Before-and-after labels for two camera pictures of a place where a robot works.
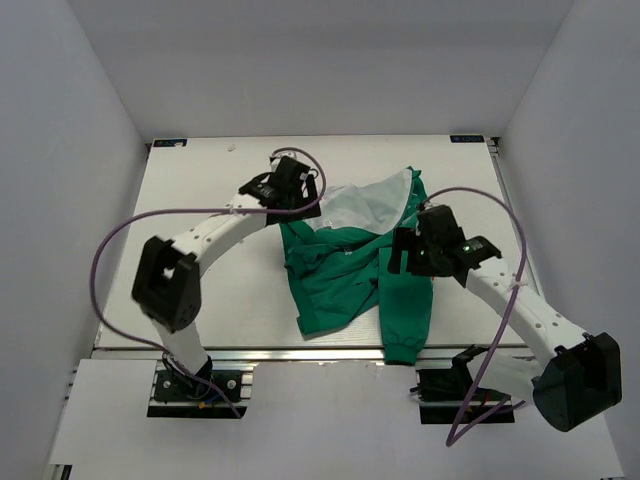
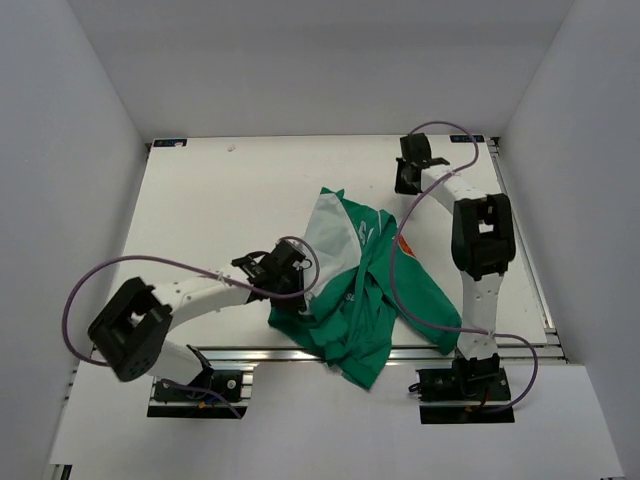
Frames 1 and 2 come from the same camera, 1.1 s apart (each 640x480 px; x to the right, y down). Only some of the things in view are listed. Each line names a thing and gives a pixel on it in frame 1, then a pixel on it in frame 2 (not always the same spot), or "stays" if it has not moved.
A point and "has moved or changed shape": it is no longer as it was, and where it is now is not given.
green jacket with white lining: x=338 y=262 has moved or changed shape
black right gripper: x=407 y=239 → x=400 y=186
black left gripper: x=312 y=211 → x=288 y=302
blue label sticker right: x=466 y=139 stays
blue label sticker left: x=169 y=142 stays
